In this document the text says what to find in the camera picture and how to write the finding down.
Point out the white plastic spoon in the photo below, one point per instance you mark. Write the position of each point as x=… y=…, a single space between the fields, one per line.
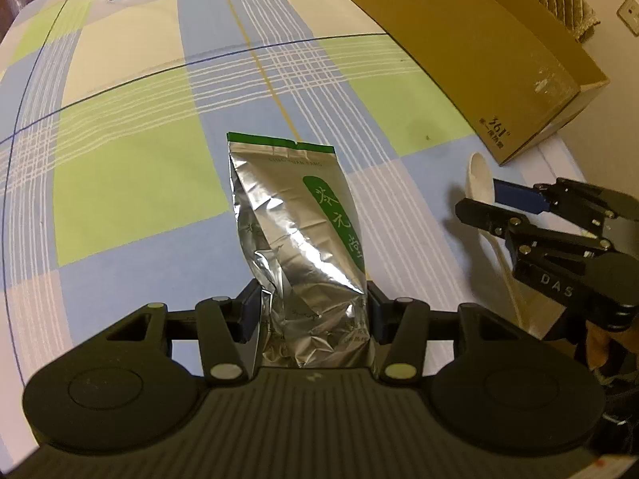
x=479 y=174

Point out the brown cardboard box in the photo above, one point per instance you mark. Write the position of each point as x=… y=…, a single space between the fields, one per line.
x=474 y=50

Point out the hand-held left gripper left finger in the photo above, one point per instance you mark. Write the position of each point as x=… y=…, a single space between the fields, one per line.
x=249 y=317

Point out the person's right hand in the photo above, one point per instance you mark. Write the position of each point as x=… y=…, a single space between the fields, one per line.
x=604 y=349

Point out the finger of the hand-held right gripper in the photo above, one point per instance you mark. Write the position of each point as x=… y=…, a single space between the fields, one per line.
x=484 y=217
x=516 y=194

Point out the silver foil tea bag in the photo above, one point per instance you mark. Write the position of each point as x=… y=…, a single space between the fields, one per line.
x=289 y=229

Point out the wall socket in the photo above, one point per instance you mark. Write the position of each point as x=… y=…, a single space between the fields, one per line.
x=630 y=15

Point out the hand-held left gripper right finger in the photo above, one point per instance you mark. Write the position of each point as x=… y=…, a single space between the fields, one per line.
x=375 y=314

